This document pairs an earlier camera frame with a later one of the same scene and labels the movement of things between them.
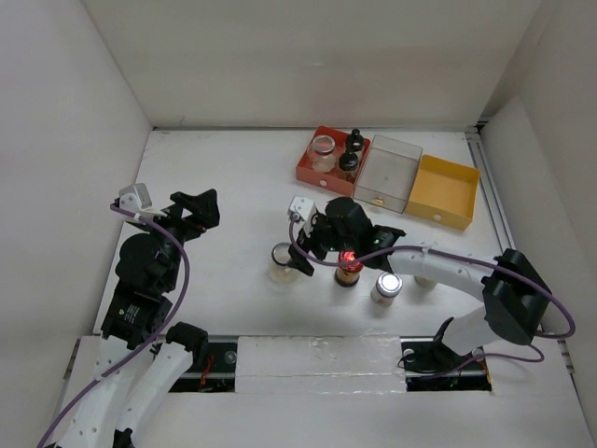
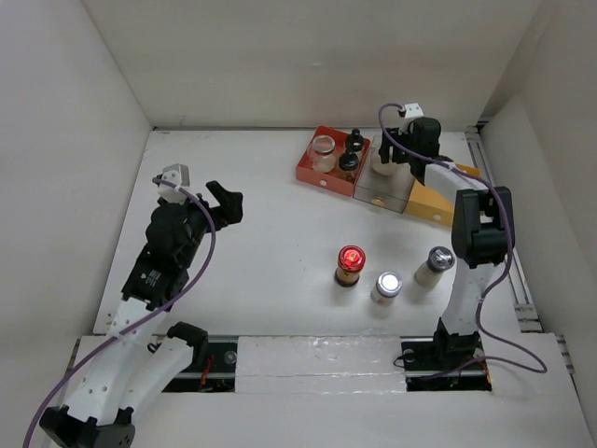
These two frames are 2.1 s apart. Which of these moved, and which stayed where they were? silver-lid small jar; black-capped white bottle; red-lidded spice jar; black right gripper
Moved: black right gripper
Stayed: silver-lid small jar; black-capped white bottle; red-lidded spice jar
